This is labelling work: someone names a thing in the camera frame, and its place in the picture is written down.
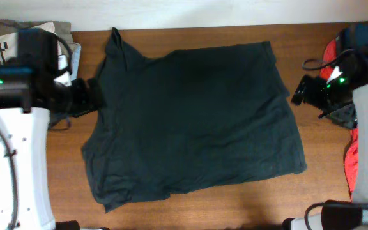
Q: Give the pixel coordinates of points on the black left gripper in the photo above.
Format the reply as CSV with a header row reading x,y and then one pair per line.
x,y
86,103

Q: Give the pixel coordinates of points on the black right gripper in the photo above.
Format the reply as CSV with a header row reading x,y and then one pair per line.
x,y
346,116

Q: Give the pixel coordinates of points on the dark green Nike t-shirt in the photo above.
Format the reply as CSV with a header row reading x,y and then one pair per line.
x,y
190,120

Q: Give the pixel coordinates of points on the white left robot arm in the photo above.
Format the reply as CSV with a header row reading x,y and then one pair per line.
x,y
30,91

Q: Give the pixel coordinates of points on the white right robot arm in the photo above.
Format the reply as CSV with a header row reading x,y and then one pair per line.
x,y
351,63

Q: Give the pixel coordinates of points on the folded white t-shirt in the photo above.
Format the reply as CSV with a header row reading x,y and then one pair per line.
x,y
8,47

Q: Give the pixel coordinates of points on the folded olive green garment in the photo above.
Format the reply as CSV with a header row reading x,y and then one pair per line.
x,y
62,29

